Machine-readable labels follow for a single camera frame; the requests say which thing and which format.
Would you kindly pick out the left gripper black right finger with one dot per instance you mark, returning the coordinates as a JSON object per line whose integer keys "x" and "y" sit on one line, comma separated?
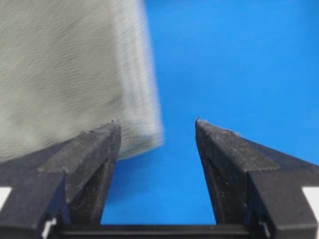
{"x": 254, "y": 185}

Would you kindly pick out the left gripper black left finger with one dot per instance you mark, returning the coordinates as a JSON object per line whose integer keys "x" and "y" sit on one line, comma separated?
{"x": 66, "y": 183}

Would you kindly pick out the blue table cloth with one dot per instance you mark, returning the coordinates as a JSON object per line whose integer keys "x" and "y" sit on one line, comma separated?
{"x": 251, "y": 66}

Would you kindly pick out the grey microfibre towel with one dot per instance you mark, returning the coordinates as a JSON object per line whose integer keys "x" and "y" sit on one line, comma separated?
{"x": 68, "y": 66}

